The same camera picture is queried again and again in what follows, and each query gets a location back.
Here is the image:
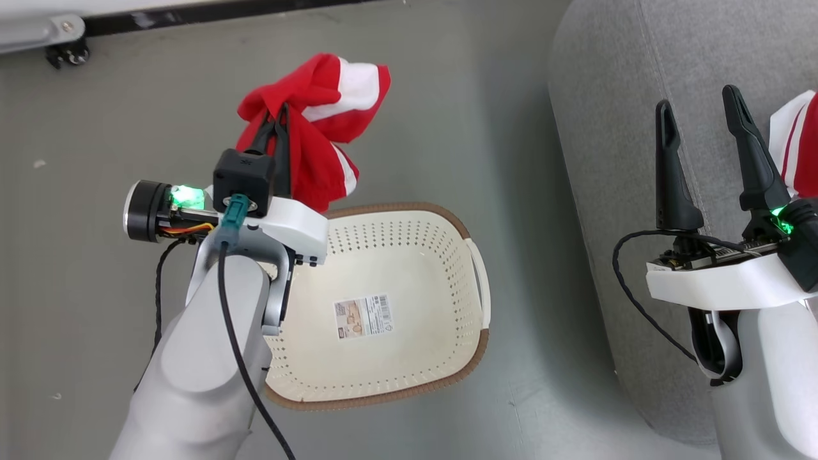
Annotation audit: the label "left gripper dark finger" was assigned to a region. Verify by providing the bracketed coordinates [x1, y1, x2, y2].
[246, 109, 281, 156]
[276, 105, 292, 197]

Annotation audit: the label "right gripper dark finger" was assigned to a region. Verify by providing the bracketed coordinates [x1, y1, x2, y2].
[655, 99, 705, 232]
[722, 84, 792, 213]

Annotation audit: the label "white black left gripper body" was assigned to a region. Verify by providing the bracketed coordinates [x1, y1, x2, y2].
[123, 180, 330, 266]

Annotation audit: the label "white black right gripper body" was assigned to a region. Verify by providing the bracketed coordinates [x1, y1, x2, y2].
[645, 198, 818, 311]

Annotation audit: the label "red jersey with white sleeves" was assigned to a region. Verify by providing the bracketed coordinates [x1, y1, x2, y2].
[769, 89, 818, 200]

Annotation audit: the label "red shorts with white stripes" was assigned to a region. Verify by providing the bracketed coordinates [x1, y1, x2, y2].
[235, 52, 392, 215]

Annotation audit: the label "beige perforated plastic laundry basket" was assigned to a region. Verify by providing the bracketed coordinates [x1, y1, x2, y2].
[259, 202, 491, 411]

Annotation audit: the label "grey fabric sofa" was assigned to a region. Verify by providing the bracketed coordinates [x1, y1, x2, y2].
[548, 0, 818, 446]

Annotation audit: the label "paper barcode label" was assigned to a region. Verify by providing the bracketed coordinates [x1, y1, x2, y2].
[334, 294, 394, 340]

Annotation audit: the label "white board with black edge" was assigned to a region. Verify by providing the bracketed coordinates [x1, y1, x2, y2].
[0, 0, 384, 36]

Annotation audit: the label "black caster wheel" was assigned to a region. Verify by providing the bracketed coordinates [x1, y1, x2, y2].
[46, 40, 90, 70]

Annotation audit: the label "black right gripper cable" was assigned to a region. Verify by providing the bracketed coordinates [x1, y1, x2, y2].
[612, 230, 745, 365]

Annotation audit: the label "thick black cable, teal plug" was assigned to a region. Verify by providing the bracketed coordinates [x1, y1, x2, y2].
[214, 195, 298, 460]

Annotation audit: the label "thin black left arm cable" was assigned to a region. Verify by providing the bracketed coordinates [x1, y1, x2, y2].
[133, 240, 183, 392]

